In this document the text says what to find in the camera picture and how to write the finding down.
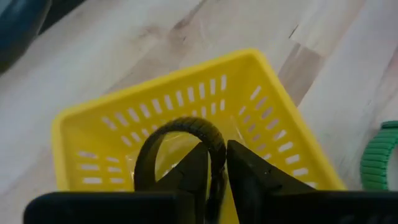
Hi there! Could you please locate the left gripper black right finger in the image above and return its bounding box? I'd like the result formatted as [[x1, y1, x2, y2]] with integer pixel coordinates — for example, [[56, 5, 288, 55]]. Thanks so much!
[[226, 139, 315, 224]]

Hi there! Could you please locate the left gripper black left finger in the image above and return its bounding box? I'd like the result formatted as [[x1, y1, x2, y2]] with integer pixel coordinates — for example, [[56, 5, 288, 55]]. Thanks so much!
[[154, 141, 210, 224]]

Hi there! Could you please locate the black watch band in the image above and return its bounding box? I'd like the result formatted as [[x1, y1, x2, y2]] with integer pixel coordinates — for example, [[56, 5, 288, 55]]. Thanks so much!
[[133, 116, 227, 223]]

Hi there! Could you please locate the green watch band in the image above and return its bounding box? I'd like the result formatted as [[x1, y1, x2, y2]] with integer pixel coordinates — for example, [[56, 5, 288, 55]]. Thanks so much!
[[359, 120, 398, 191]]

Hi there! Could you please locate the yellow plastic basket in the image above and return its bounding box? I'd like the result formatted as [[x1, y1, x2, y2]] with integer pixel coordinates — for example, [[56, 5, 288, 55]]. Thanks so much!
[[51, 48, 348, 224]]

